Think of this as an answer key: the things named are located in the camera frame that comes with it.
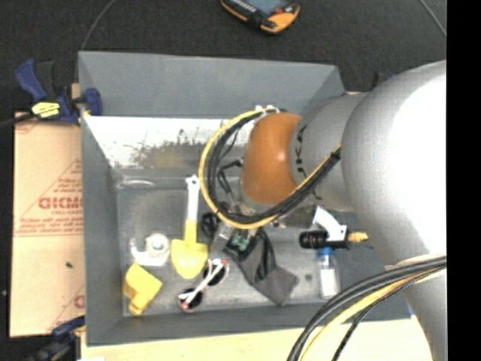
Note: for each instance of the brown cardboard board red print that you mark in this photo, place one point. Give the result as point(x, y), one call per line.
point(45, 171)

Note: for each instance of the black cylinder on white bracket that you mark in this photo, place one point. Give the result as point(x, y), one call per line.
point(315, 239)

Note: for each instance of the yellow angular plastic block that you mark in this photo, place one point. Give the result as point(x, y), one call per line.
point(140, 284)

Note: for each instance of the white tape dispenser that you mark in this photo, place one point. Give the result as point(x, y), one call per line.
point(156, 247)

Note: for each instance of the grey metal bin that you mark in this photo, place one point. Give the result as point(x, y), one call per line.
point(158, 85)

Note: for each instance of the dark grey cloth pouch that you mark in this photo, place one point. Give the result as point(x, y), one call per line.
point(276, 282)

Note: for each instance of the white-framed sunglasses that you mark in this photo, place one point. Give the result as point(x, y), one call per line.
point(215, 273)

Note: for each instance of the clear plastic bottle blue cap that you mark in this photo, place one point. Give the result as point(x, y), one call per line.
point(328, 276)

